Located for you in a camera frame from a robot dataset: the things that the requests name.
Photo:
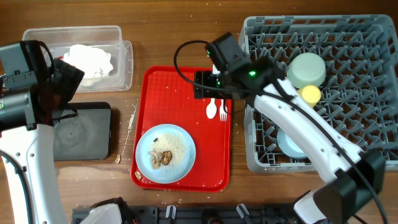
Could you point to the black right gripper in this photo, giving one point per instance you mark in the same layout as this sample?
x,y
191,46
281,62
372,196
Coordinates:
x,y
203,84

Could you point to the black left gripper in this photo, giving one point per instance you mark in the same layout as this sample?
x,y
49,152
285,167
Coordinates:
x,y
71,83

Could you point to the white plastic spoon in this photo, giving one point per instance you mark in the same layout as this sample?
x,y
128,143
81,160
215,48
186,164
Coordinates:
x,y
211,109

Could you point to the white plastic fork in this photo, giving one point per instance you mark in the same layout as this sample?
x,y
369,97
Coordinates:
x,y
223,111

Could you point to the white napkin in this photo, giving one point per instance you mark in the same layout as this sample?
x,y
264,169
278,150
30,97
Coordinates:
x,y
94,62

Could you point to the food scraps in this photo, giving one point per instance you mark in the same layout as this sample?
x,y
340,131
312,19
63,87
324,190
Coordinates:
x,y
159,158

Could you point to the light blue plate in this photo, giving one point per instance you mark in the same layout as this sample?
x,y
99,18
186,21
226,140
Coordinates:
x,y
171,138

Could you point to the light blue bowl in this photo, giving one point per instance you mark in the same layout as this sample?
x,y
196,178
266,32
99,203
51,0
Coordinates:
x,y
288,147

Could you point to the green bowl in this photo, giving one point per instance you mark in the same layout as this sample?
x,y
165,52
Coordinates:
x,y
306,69

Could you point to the yellow cup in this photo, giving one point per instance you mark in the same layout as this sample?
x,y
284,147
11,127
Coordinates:
x,y
311,94

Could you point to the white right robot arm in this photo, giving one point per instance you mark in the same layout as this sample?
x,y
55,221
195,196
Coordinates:
x,y
352,177

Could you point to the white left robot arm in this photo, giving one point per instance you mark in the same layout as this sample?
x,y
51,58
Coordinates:
x,y
35,90

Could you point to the clear plastic waste bin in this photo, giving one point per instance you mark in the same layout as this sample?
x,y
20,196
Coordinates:
x,y
108,38

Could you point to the black waste tray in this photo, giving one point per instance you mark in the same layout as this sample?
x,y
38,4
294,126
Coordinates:
x,y
86,136

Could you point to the grey dishwasher rack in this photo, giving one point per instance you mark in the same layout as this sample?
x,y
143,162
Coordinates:
x,y
359,94

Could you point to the red plastic tray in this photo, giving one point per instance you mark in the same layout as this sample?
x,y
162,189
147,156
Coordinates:
x,y
168,99

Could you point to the food crumb on table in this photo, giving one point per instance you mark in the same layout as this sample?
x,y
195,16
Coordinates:
x,y
118,159

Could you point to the food crumb on tray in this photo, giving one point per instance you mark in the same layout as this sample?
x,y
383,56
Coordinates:
x,y
138,175

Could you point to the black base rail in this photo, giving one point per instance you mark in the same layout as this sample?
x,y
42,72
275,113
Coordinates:
x,y
265,214

